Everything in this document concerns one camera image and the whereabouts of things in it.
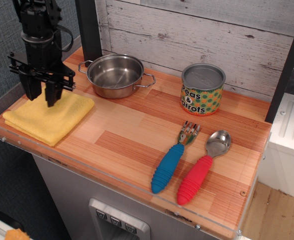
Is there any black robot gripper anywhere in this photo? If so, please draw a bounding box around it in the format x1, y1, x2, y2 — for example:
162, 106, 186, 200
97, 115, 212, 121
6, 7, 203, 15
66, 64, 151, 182
8, 37, 75, 108

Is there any yellow towel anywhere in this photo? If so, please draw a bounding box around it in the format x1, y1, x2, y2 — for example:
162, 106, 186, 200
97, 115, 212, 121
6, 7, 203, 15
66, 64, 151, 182
3, 90, 95, 147

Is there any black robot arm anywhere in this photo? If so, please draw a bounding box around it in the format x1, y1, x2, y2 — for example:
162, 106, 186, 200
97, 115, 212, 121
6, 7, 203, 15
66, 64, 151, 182
8, 0, 75, 107

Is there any stainless steel pot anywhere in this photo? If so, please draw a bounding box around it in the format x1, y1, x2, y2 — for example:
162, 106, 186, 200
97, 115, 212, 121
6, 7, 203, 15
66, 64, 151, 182
78, 54, 156, 99

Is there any grey toy fridge cabinet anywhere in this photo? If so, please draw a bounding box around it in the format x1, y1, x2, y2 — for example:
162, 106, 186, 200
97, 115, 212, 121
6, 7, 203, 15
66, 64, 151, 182
31, 152, 212, 240

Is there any silver dispenser button panel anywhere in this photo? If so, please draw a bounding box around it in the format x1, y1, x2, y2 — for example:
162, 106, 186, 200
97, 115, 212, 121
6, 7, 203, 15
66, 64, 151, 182
89, 198, 151, 240

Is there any orange object at corner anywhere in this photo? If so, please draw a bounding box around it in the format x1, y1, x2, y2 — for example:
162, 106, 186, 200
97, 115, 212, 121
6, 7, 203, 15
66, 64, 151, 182
4, 229, 31, 240

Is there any peas and carrots can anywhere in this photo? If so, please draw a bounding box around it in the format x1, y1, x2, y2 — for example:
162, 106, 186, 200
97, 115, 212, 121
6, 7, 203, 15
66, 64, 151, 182
180, 63, 226, 117

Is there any white cabinet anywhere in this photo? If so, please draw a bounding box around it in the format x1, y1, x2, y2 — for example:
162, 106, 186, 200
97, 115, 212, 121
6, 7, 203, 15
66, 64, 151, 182
257, 93, 294, 197

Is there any black vertical post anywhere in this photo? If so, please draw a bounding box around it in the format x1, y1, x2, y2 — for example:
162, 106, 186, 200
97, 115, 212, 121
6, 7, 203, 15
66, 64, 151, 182
75, 0, 102, 61

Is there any blue handled fork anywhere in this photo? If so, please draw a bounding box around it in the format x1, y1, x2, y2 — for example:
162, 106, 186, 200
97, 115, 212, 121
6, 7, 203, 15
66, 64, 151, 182
151, 121, 200, 194

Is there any red handled spoon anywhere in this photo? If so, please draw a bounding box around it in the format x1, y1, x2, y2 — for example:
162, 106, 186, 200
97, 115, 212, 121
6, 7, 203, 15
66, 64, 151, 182
177, 130, 231, 206

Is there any dark right frame post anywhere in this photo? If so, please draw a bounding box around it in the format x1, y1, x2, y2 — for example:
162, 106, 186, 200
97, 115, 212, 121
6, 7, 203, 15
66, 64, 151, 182
264, 0, 294, 124

